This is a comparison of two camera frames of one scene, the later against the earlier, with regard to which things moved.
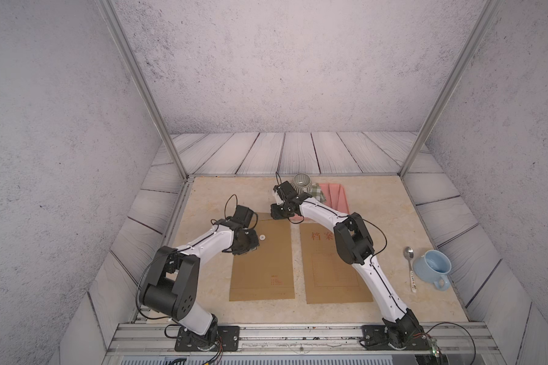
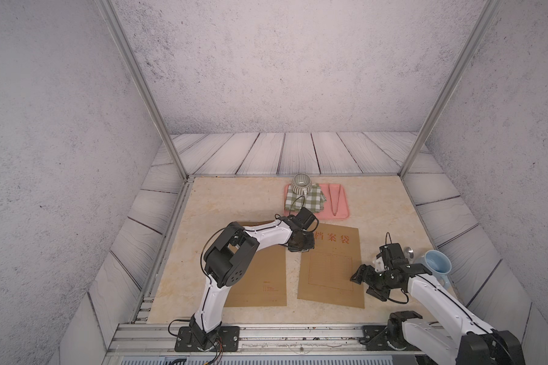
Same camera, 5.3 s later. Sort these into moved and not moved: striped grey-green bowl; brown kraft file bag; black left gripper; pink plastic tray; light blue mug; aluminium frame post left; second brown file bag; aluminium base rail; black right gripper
Moved: black right gripper; black left gripper; brown kraft file bag
Not moved: striped grey-green bowl; aluminium base rail; pink plastic tray; second brown file bag; aluminium frame post left; light blue mug
